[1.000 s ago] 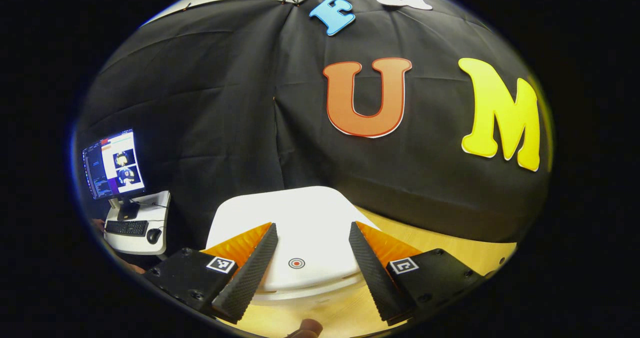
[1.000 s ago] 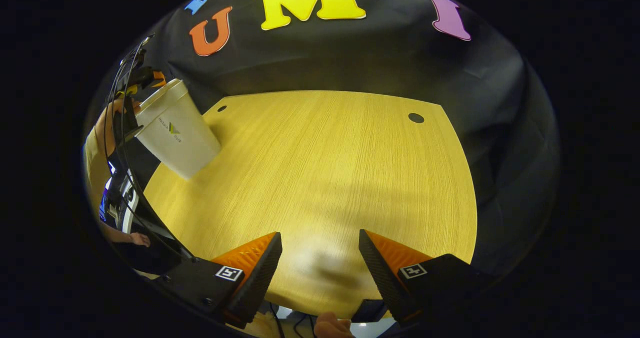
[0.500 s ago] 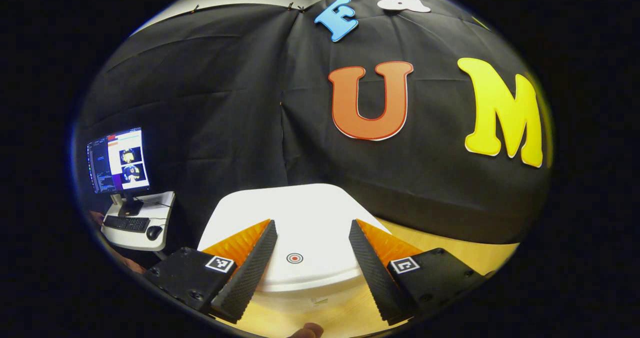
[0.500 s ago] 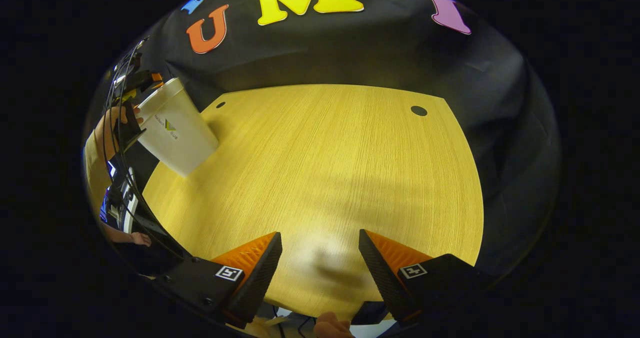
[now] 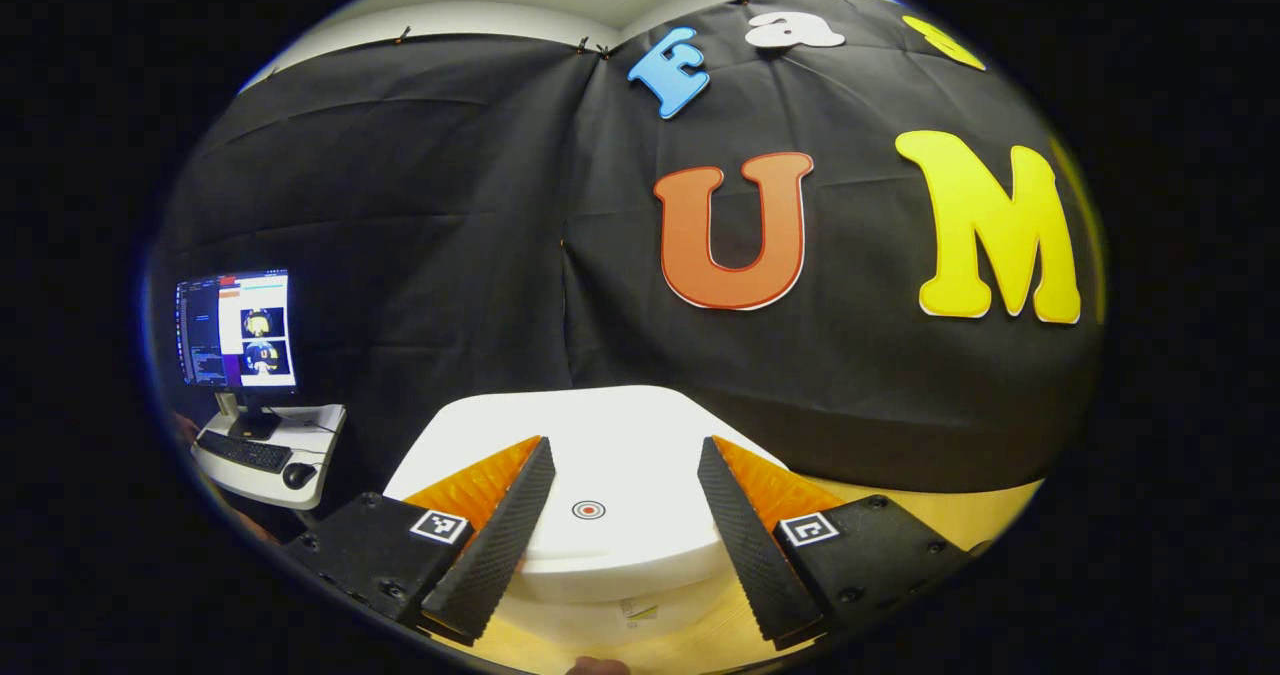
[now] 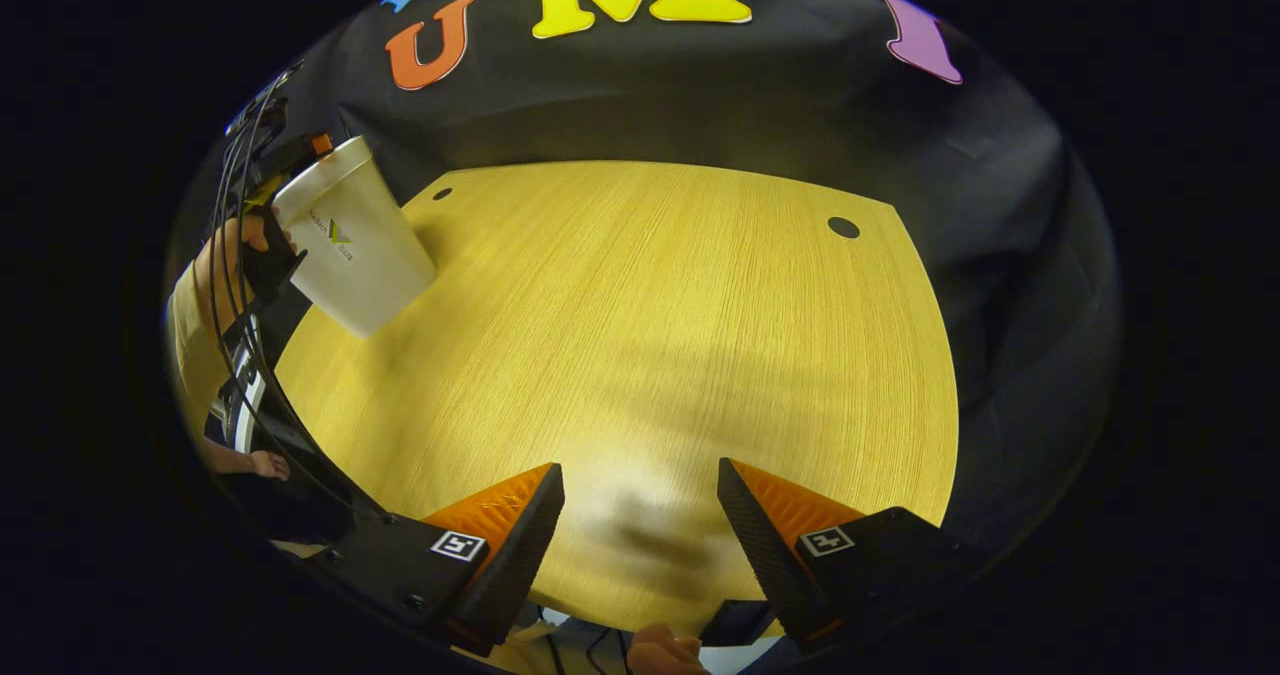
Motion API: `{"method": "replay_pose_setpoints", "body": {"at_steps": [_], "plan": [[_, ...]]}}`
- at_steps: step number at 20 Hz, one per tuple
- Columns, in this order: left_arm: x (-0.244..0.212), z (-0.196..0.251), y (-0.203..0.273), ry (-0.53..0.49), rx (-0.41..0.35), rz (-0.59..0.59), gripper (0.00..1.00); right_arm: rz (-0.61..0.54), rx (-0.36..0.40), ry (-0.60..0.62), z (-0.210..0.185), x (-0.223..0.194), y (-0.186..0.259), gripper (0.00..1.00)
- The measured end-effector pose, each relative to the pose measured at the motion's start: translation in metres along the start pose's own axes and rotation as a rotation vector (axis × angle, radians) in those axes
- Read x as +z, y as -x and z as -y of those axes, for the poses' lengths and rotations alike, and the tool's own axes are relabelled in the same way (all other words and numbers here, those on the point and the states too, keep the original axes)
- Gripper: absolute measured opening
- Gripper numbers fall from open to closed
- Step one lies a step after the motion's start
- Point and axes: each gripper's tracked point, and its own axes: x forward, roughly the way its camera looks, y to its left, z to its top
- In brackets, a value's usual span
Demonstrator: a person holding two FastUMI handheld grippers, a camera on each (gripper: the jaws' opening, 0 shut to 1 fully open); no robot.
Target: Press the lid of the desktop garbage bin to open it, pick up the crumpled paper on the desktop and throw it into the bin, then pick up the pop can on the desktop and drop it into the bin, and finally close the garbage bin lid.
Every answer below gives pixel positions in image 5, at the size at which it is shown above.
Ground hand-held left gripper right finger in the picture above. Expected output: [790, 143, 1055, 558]
[697, 436, 971, 653]

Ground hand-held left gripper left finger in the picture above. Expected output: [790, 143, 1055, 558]
[283, 436, 557, 646]

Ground white desktop garbage bin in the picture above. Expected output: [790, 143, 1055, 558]
[383, 385, 791, 648]

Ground wooden desktop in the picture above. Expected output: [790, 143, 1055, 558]
[440, 475, 1046, 675]

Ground white side table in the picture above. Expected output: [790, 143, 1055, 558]
[190, 404, 348, 512]

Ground black keyboard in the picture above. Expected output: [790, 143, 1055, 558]
[196, 429, 294, 474]

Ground black monitor stand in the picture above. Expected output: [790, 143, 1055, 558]
[215, 390, 283, 443]

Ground black backdrop cloth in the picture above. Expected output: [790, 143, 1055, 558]
[150, 0, 1109, 536]

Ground computer monitor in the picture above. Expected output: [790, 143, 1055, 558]
[175, 268, 299, 393]

